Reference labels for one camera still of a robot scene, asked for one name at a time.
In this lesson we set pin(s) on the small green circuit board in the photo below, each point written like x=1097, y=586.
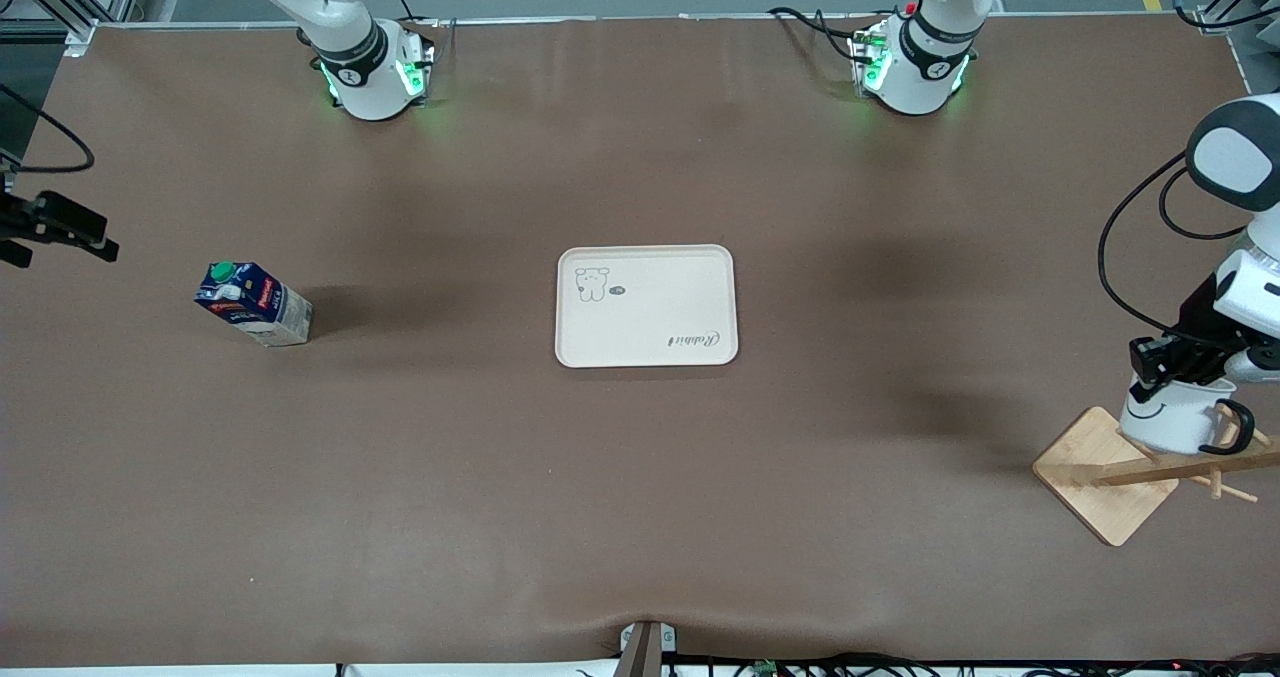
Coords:
x=766, y=669

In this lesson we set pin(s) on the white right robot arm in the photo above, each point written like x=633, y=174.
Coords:
x=360, y=77

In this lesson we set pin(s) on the cream rectangular tray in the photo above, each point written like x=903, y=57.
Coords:
x=650, y=307

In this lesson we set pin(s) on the white smiley face cup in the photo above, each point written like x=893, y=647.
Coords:
x=1170, y=422

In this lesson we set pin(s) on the blue milk carton green cap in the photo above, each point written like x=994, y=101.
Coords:
x=262, y=307

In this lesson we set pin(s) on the wooden mug stand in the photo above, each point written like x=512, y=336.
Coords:
x=1100, y=482

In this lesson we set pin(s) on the table edge camera mount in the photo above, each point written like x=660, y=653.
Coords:
x=648, y=647

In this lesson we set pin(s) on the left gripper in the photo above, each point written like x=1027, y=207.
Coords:
x=1196, y=323

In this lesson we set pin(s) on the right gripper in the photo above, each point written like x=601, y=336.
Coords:
x=20, y=218

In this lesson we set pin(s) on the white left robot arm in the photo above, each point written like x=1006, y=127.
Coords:
x=920, y=72

